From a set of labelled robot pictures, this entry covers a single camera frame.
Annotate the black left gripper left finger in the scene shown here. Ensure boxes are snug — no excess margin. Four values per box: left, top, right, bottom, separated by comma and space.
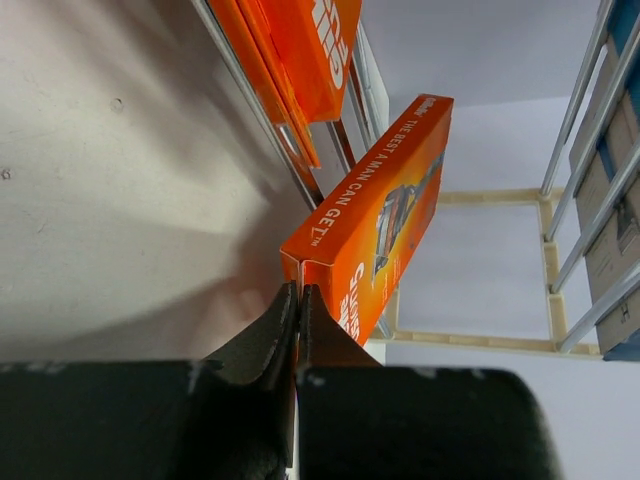
1, 283, 298, 479

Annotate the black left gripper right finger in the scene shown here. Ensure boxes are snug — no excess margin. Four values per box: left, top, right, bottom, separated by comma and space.
296, 285, 560, 479

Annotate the orange Gillette Fusion5 box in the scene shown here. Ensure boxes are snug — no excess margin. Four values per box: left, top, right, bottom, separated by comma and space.
280, 94, 454, 344
208, 0, 362, 168

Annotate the blue Harry's razor box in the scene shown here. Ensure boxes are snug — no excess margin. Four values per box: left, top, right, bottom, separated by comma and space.
569, 1, 639, 362

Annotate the cream metal-rod shelf rack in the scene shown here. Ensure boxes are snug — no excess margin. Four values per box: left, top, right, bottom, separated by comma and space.
195, 1, 639, 360

